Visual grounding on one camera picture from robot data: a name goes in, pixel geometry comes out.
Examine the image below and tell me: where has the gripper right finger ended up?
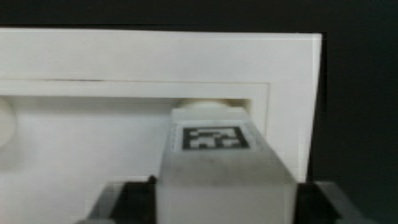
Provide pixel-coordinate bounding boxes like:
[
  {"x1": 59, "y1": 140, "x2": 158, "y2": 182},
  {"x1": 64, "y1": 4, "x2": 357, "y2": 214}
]
[{"x1": 293, "y1": 181, "x2": 372, "y2": 224}]

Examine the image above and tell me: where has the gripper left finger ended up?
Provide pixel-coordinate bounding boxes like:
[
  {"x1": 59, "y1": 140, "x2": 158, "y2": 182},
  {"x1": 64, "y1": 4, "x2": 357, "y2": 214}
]
[{"x1": 77, "y1": 176, "x2": 158, "y2": 224}]

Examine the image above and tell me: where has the white leg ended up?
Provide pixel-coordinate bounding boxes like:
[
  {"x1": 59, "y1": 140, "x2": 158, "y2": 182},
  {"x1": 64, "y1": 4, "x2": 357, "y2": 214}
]
[{"x1": 157, "y1": 99, "x2": 297, "y2": 224}]

